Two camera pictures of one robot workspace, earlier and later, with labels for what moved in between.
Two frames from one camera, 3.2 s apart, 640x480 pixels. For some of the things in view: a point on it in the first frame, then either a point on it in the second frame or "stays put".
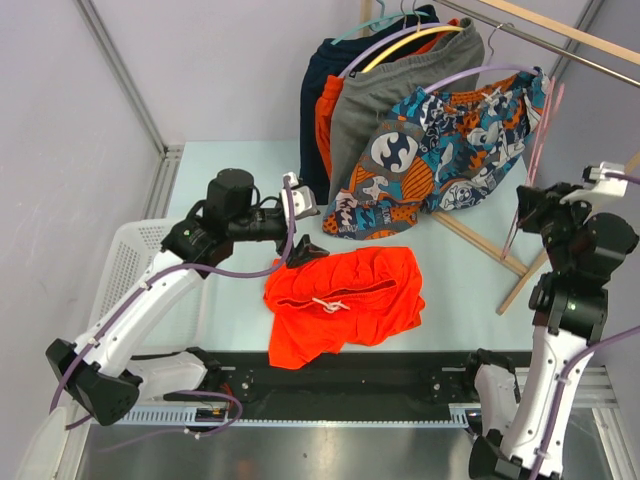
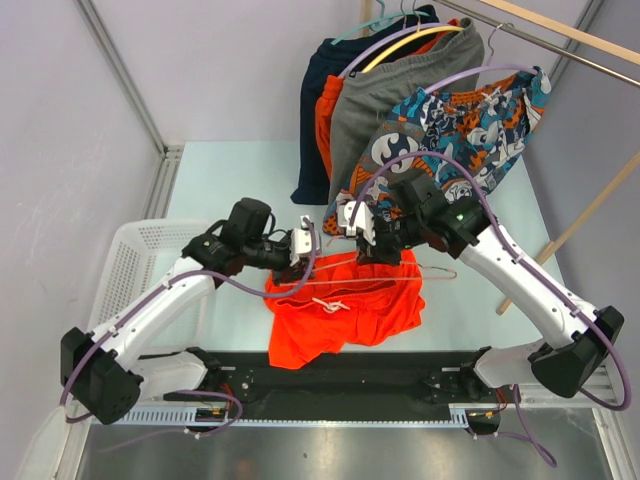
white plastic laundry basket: x=135 y=245 stays put
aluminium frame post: x=170 y=155 stays put
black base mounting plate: x=356 y=385 stays put
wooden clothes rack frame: x=558 y=26 stays put
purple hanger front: x=483 y=68 stays put
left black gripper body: x=266 y=228 to x=273 y=257
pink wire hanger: x=553 y=97 to x=335 y=265
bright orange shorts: x=349 y=299 stays put
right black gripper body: x=561 y=222 to x=393 y=236
